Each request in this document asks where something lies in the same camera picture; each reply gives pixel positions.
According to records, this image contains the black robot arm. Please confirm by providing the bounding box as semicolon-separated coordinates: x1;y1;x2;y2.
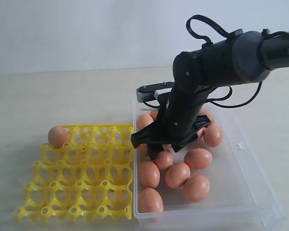
131;30;289;159

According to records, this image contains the brown egg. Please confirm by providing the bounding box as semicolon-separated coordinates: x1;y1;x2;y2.
203;124;223;147
136;114;154;130
184;148;212;170
139;188;164;213
183;175;210;203
149;110;158;121
197;128;205;140
153;151;173;171
198;109;215;124
48;126;70;148
165;163;190;189
139;161;160;188
137;143;148;156

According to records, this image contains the clear plastic container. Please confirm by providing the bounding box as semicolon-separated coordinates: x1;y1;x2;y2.
133;103;286;231

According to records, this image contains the black cable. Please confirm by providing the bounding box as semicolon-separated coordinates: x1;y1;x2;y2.
185;14;262;109

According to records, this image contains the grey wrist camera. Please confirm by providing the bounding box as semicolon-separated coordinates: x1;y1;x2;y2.
136;82;174;103

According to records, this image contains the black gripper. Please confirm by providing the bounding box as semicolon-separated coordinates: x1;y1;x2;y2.
131;84;212;160

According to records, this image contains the yellow plastic egg tray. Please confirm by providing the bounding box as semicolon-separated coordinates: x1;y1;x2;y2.
14;124;134;222

